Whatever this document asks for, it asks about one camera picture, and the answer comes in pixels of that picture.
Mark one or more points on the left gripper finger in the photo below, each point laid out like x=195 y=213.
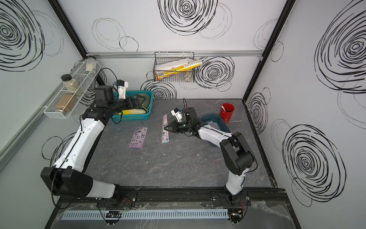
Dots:
x=144 y=99
x=144 y=107

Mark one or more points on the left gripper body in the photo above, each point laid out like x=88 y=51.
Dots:
x=120 y=105

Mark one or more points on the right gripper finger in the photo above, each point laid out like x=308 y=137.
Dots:
x=169 y=129
x=172 y=125

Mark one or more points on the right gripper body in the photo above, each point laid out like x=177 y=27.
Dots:
x=184 y=127

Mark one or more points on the dark teal storage box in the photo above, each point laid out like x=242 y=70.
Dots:
x=217 y=123

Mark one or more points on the blue glitter sticker sheet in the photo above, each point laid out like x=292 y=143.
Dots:
x=213 y=125

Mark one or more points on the purple Kuromi sticker sheet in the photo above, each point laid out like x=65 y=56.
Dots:
x=138 y=137

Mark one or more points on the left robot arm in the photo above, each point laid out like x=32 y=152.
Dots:
x=66 y=177

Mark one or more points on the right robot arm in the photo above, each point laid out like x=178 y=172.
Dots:
x=237 y=154

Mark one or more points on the yellow foil box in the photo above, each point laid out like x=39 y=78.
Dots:
x=160 y=75

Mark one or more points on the right green melon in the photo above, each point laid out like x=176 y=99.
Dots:
x=144 y=94

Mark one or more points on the teal plastic basket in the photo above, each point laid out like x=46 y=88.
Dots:
x=117 y=117

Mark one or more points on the black lid spice jar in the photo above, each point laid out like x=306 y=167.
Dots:
x=70 y=83

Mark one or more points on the clear lid jar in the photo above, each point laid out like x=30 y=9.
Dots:
x=91 y=64

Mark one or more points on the red cup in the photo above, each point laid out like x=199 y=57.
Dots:
x=227 y=111

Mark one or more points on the white paper package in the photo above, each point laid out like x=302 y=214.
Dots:
x=168 y=66

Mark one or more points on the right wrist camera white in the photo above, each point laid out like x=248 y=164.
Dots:
x=177 y=114

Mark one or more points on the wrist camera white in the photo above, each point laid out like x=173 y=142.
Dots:
x=177 y=114
x=121 y=88

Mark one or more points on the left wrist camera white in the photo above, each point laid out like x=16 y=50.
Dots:
x=121 y=88

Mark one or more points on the white wire wall shelf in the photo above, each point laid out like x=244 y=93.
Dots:
x=84 y=95

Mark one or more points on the black wire wall basket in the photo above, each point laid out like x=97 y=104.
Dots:
x=163 y=57

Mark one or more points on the white slotted cable duct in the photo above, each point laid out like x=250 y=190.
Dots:
x=145 y=214

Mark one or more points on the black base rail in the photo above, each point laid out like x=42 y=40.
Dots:
x=216 y=196

